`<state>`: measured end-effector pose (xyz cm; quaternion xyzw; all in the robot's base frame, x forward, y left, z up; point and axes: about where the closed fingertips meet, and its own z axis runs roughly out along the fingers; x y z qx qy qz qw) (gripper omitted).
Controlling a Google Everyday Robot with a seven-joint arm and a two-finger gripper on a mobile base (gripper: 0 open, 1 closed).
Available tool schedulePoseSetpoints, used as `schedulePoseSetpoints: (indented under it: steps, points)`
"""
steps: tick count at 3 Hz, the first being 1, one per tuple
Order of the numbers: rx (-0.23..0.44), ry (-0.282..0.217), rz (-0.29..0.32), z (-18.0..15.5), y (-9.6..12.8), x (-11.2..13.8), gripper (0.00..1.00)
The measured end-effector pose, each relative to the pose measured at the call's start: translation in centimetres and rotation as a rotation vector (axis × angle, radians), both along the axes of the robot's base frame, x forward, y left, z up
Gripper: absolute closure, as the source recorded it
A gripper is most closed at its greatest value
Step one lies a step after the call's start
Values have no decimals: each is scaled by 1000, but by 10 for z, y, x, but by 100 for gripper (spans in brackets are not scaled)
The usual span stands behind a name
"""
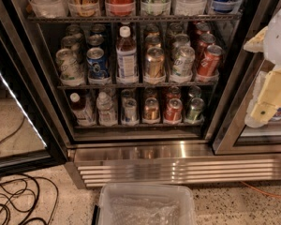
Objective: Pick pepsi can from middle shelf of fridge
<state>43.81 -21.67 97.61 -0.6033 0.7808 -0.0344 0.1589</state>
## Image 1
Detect water bottle bottom shelf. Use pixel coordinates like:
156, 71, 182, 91
96, 92, 117, 126

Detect gold can bottom shelf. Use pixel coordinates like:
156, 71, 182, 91
143, 97, 160, 123

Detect gold can front middle shelf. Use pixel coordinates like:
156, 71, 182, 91
144, 47, 165, 79

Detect white green can front left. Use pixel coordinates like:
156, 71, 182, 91
55, 48, 82, 81

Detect clear plastic bin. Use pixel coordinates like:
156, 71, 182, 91
96, 183, 197, 225

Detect red can shelf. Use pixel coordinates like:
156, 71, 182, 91
197, 45, 223, 77
164, 98, 183, 124

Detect open glass fridge door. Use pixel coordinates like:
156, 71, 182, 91
0, 10, 67, 177

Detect red can bottom shelf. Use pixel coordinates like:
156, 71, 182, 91
164, 98, 183, 124

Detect stainless steel fridge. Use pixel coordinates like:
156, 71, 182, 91
0, 0, 281, 189

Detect white green can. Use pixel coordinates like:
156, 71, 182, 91
55, 48, 82, 81
171, 45, 195, 77

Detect white green can front right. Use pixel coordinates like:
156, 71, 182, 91
171, 45, 195, 77

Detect clear water bottle top right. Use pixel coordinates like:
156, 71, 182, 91
174, 0, 207, 16

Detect iced tea bottle middle shelf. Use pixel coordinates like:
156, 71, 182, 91
116, 26, 138, 79

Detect silver can bottom shelf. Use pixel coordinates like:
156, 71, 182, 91
123, 98, 139, 125

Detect tea bottle bottom shelf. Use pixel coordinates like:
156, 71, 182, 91
69, 93, 96, 127

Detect red can front middle shelf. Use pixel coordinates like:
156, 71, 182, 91
197, 45, 223, 77

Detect green can bottom shelf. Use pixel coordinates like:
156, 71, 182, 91
185, 97, 205, 123

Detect orange cable on floor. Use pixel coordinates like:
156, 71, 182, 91
240, 181, 281, 201

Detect blue pepsi can front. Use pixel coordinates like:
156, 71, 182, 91
86, 47, 110, 80

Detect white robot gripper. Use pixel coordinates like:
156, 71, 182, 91
244, 8, 281, 128

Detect black cables on floor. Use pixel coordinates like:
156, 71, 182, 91
0, 115, 60, 225

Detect gold can shelf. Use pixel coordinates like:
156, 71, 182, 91
144, 47, 165, 79
143, 97, 160, 123

